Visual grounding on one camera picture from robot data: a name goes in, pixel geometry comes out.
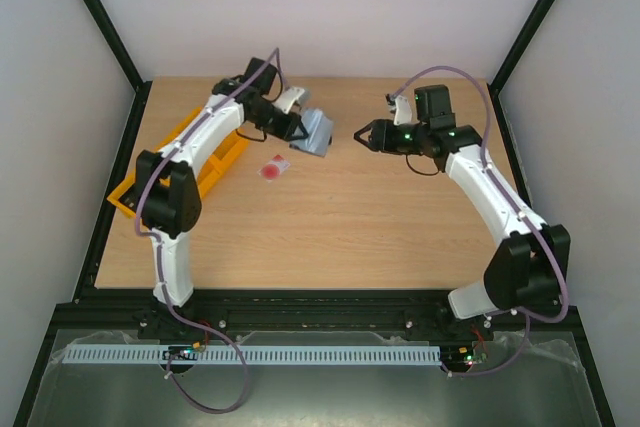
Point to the right black frame post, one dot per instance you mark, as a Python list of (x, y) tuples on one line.
[(521, 43)]

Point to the left black frame post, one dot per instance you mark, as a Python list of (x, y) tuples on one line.
[(113, 40)]

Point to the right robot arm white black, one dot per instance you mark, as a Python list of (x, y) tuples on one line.
[(527, 272)]

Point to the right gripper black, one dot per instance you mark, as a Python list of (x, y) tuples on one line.
[(375, 134)]

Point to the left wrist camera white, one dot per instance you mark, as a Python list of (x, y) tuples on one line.
[(292, 96)]

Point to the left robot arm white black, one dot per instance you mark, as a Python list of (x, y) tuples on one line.
[(168, 202)]

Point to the black aluminium rail base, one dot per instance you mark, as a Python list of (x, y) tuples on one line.
[(411, 314)]

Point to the yellow three-compartment bin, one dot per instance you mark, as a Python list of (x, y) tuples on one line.
[(216, 166)]

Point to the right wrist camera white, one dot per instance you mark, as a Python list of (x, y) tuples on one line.
[(400, 108)]

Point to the red dot card on table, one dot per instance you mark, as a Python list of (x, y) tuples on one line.
[(274, 168)]

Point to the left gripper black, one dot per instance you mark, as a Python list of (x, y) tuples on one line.
[(288, 131)]

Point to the black frame post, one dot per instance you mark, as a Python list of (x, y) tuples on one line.
[(113, 40), (521, 43)]

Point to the white slotted cable duct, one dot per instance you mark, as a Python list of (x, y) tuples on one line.
[(105, 354)]

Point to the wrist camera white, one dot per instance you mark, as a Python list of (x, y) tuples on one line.
[(400, 108), (292, 96)]

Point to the dark blue card holder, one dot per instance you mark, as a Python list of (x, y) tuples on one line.
[(320, 132)]

